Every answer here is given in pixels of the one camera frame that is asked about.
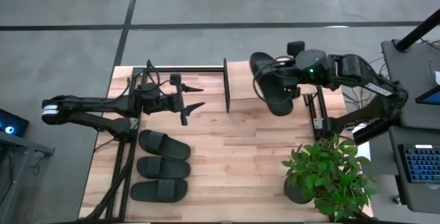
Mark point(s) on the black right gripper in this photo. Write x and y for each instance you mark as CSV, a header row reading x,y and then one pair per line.
x,y
288,74

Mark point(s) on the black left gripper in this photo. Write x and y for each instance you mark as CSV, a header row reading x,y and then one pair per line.
x,y
170,103

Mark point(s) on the black slide sandal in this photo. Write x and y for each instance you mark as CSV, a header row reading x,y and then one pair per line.
x,y
161,167
165,145
158,190
276,106

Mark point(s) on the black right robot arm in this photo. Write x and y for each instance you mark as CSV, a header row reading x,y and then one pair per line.
x,y
354,67

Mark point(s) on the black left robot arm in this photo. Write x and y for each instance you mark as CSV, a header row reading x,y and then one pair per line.
x,y
89,103

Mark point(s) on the wooden shelf with black legs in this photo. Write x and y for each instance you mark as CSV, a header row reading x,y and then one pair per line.
x,y
240,86

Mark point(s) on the green leafy plant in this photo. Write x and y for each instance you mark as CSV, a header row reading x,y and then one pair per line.
x,y
330,176

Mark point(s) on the dark round plant pot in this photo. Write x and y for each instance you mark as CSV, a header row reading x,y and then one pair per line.
x,y
295,194

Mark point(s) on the black pole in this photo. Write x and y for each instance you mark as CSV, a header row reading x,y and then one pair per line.
x,y
417,31

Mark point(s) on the tablet with blue screen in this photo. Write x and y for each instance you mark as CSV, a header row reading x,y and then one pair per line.
x,y
431,97

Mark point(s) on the backlit keyboard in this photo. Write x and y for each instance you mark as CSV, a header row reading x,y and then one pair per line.
x,y
423,164

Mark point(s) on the dark grey keyboard desk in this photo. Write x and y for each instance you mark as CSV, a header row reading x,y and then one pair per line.
x,y
416,196

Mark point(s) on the black computer with blue light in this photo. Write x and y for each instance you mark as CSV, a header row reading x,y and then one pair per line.
x,y
12,124

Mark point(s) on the grey metal cart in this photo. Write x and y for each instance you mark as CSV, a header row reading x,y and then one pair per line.
x,y
17,169

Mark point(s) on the black aluminium frame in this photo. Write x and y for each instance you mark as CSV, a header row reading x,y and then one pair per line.
x,y
321,107
189,69

